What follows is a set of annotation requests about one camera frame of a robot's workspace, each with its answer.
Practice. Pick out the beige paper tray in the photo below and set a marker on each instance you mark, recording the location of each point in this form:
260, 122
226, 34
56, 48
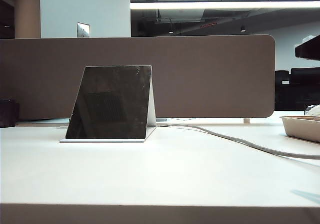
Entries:
300, 129

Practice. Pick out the grey divider clamp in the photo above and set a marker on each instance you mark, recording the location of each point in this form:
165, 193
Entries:
161, 119

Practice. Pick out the brown desk divider panel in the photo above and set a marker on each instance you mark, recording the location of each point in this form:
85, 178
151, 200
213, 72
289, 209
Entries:
212, 79

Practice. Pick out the red ceiling sign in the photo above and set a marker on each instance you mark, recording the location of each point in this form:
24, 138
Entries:
208, 25

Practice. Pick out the long ceiling light strip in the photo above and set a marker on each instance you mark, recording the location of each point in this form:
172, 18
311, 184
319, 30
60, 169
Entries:
225, 5

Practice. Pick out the white crumpled item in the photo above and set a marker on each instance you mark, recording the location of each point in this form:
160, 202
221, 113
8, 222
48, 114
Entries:
313, 110

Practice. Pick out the small ceiling spot lamp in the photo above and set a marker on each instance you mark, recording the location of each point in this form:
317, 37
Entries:
171, 31

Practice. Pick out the black hanging spot lamp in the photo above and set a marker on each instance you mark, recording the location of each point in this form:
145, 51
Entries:
242, 29

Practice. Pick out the metal wall switch plate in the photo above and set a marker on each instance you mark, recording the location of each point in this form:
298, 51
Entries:
83, 30

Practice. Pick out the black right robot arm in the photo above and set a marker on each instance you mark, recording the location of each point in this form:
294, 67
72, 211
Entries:
310, 50

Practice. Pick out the dark cup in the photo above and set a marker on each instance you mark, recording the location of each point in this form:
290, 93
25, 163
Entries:
8, 114

